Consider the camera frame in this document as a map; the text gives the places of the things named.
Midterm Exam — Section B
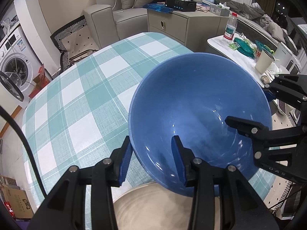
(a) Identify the blue plastic bag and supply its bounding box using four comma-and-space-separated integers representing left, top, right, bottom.
143, 3, 174, 13

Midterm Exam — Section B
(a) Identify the grey bedside cabinet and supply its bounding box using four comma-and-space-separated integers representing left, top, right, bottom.
147, 7, 231, 51

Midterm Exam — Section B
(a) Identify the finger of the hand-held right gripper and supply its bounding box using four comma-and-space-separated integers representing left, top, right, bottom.
225, 116, 307, 149
263, 74, 307, 112

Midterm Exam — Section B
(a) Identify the white marble side table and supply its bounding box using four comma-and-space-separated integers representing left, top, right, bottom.
207, 34, 283, 87

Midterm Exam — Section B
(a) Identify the teal food container lid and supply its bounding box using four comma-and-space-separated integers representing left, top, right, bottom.
233, 37, 257, 58
255, 40, 275, 54

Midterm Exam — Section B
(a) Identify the beige cup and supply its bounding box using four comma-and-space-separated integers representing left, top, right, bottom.
255, 49, 276, 74

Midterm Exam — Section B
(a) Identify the grey sofa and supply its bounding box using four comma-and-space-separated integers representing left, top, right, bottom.
83, 0, 227, 51

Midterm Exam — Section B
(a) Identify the cream plate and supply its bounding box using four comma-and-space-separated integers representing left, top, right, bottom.
112, 182, 222, 230

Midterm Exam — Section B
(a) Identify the red cardboard box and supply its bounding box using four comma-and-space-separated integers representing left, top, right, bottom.
29, 63, 52, 99

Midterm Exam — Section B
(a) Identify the dark grey clothing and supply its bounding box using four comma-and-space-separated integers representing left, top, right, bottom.
213, 0, 267, 21

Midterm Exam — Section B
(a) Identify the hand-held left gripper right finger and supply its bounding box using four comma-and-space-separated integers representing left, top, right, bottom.
171, 135, 280, 230

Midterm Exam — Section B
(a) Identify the black cable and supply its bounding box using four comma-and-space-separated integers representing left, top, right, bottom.
0, 105, 47, 200

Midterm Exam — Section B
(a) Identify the colourful magazine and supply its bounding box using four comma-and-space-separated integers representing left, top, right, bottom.
195, 2, 211, 12

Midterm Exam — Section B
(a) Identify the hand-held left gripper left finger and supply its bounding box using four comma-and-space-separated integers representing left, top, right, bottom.
26, 136, 133, 230

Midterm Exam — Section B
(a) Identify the teal white checked tablecloth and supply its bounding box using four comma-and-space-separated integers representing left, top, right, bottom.
22, 32, 276, 230

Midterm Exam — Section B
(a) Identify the blue bowl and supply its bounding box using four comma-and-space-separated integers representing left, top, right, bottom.
128, 52, 272, 198

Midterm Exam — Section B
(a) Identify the clear water bottle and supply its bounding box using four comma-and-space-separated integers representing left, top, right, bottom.
223, 12, 238, 41

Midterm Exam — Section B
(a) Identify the white electric kettle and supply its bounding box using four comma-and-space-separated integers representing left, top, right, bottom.
273, 42, 299, 73

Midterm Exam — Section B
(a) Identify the white washing machine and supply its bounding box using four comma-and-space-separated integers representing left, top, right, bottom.
0, 26, 44, 102

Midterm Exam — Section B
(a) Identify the black box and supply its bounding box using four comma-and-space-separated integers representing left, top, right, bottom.
165, 0, 197, 12

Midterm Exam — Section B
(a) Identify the white appliance with maroon panel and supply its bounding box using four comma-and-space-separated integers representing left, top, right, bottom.
277, 98, 294, 115

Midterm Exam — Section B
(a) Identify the light grey garment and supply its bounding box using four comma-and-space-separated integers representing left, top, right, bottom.
260, 14, 288, 42

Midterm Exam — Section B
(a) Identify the brown cardboard box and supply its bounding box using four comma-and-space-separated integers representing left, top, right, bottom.
0, 176, 35, 221

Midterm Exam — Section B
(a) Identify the tissue box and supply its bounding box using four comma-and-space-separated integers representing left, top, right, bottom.
209, 2, 230, 17

